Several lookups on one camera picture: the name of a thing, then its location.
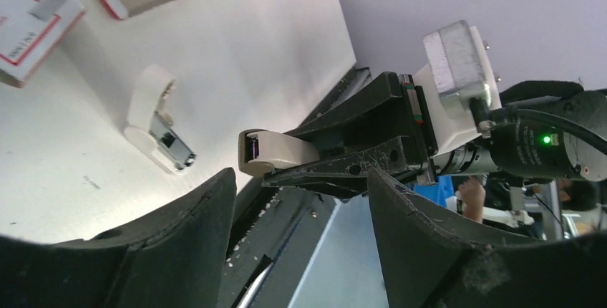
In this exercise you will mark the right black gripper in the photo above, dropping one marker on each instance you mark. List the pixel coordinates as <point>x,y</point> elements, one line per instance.
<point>545,130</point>

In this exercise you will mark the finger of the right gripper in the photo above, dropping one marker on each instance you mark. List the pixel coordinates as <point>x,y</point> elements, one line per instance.
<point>376,113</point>
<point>346,176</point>

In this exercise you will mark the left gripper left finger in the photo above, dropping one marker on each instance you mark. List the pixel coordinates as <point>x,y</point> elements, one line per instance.
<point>170,257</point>

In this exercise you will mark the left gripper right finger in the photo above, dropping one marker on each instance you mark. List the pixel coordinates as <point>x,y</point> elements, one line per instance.
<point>433,257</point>

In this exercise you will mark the beige mini stapler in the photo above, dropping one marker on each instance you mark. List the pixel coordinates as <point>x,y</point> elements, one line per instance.
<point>262,151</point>
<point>150,127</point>

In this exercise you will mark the red white staple box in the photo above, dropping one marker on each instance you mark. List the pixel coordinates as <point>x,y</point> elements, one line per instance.
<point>30,30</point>

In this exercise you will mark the background person hand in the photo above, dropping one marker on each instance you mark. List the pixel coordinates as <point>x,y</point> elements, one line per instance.
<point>473,195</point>

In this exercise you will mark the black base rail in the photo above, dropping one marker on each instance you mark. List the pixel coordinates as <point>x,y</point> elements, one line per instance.
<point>294,248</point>

